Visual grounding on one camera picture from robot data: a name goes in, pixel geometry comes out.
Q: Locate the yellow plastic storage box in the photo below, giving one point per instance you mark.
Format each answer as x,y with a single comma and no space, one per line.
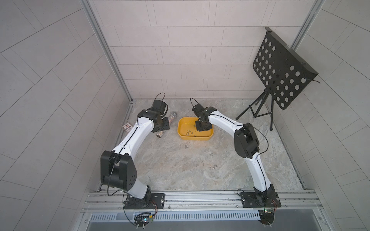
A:
187,130

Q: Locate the playing card box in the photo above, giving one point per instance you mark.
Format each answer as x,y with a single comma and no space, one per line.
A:
127,127

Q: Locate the left controller circuit board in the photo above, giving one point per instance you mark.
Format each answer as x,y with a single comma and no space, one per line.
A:
143,219

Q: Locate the aluminium mounting rail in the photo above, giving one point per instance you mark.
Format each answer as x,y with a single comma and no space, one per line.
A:
205,200

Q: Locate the black perforated music stand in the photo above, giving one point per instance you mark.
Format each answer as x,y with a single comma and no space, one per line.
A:
284,74

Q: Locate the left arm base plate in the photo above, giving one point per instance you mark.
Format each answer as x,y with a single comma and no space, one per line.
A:
143,200

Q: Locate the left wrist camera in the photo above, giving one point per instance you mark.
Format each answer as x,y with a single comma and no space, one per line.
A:
160,106

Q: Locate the right controller circuit board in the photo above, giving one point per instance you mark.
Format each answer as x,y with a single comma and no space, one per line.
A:
266,217

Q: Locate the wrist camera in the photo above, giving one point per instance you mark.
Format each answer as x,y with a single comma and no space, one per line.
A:
160,106
198,110

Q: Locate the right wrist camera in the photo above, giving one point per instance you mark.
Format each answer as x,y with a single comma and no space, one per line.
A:
198,110

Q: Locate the controller circuit board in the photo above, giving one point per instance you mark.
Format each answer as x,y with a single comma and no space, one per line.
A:
266,217
143,219

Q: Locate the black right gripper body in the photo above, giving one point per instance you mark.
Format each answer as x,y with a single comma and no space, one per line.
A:
201,125

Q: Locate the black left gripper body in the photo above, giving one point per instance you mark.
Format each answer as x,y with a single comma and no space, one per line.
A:
163,124

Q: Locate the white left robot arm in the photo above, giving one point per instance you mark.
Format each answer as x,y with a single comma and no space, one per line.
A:
117,166

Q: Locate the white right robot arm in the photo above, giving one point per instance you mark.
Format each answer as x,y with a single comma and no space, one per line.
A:
246,145

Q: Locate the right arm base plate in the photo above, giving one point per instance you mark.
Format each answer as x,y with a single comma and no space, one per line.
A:
258,200

